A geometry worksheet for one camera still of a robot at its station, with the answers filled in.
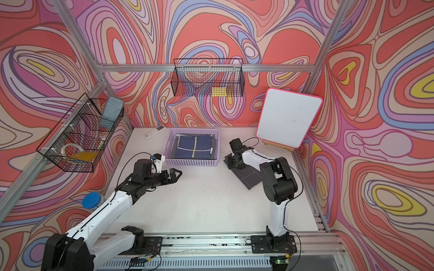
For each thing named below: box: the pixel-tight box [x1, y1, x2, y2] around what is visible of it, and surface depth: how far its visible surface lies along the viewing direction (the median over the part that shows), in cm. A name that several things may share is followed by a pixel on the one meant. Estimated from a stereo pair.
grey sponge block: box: [99, 95, 125, 130], surface depth 82 cm
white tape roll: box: [61, 143, 85, 157], surface depth 69 cm
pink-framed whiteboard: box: [255, 88, 324, 149], surface depth 93 cm
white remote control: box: [143, 124, 167, 140], surface depth 118 cm
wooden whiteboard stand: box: [263, 140, 295, 152], surface depth 106 cm
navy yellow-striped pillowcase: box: [175, 134, 215, 159], surface depth 107 cm
